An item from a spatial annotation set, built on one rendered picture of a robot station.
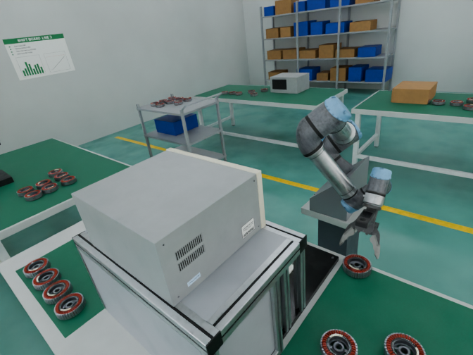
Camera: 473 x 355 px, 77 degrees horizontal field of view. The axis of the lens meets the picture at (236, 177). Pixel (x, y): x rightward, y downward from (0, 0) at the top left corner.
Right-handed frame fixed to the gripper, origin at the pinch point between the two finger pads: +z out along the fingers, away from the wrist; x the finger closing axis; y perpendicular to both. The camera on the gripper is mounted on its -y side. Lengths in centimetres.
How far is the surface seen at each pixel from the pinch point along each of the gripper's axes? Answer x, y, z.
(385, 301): -14.2, -1.3, 13.2
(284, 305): 8.7, -36.1, 19.7
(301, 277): 8.0, -29.6, 11.0
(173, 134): 273, 119, -46
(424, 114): 18, 191, -123
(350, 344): -10.9, -23.7, 25.1
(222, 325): 8, -70, 18
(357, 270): -1.4, 1.9, 6.8
